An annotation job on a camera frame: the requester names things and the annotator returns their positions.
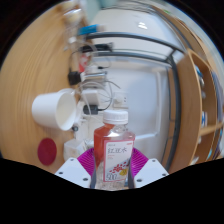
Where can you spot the black electric shaver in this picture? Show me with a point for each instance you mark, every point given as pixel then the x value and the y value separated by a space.
pixel 96 47

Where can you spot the white paper cup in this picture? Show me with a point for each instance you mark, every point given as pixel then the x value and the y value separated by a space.
pixel 50 108

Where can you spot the grey metal desk frame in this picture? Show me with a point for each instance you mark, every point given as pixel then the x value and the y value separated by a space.
pixel 174 86

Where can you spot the white wall socket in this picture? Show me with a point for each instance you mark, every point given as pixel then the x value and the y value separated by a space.
pixel 120 99

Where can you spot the white power strip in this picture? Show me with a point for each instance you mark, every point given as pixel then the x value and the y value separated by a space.
pixel 80 113

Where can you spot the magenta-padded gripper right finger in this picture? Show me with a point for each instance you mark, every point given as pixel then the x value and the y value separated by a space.
pixel 150 171

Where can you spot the flat round red coaster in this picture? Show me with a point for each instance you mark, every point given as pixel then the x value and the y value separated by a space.
pixel 46 151

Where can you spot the black charger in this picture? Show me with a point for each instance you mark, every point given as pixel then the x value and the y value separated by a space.
pixel 90 110

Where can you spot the small black block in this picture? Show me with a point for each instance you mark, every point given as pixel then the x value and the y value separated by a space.
pixel 74 78

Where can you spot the white tissue pack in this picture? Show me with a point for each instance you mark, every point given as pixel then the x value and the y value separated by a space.
pixel 75 150

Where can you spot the white power adapter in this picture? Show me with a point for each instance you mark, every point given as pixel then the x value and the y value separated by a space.
pixel 90 97

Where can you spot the clear drink bottle white cap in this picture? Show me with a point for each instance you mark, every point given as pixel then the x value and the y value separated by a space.
pixel 113 156

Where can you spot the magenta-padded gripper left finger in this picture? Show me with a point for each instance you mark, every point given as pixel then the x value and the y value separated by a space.
pixel 71 171

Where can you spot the wooden shelf unit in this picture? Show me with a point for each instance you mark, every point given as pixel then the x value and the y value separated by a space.
pixel 190 110

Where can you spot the blue tube bottle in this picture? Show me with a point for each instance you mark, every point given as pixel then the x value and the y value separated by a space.
pixel 88 29

